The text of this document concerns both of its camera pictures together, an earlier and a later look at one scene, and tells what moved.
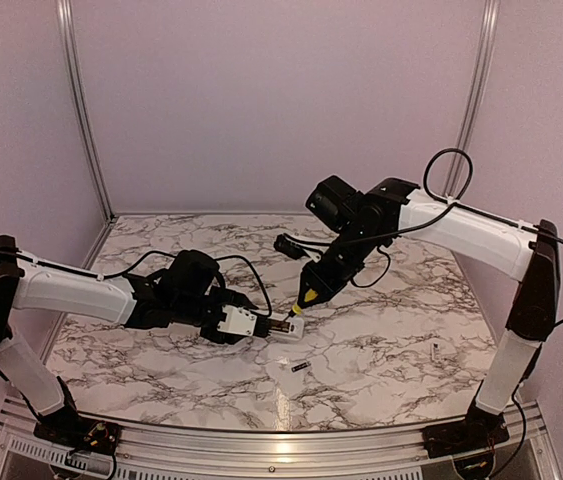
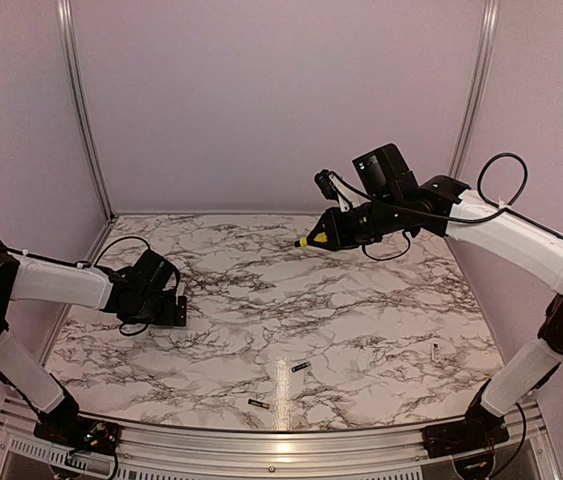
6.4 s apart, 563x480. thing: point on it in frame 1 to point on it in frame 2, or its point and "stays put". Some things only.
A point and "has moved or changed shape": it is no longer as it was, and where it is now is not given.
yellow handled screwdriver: [309, 295] has moved or changed shape
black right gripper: [312, 276] to [339, 238]
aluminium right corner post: [486, 53] stays put
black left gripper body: [215, 337] to [166, 316]
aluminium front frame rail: [16, 452] stays put
